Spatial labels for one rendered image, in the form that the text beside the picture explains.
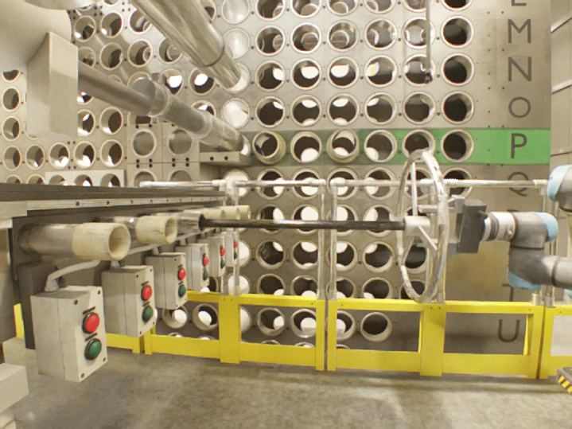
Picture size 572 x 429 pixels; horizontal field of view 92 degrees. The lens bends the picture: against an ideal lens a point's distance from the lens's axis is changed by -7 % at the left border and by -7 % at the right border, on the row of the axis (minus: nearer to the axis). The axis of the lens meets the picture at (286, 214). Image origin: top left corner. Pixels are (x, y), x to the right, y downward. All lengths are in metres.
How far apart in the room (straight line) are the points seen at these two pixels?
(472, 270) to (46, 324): 2.53
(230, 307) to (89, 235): 1.23
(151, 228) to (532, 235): 0.89
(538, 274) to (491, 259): 1.81
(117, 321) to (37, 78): 0.58
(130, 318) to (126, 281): 0.09
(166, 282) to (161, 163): 1.49
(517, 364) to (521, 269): 1.14
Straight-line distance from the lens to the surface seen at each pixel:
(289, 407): 1.53
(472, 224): 0.84
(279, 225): 0.79
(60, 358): 0.67
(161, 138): 2.32
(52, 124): 0.85
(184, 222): 0.85
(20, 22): 0.88
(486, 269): 2.70
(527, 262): 0.91
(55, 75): 0.88
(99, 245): 0.55
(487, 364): 1.93
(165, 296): 0.92
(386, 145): 3.03
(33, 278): 0.67
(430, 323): 1.73
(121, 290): 0.77
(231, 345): 1.80
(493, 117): 2.71
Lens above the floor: 0.94
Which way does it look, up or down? 4 degrees down
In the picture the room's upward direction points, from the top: straight up
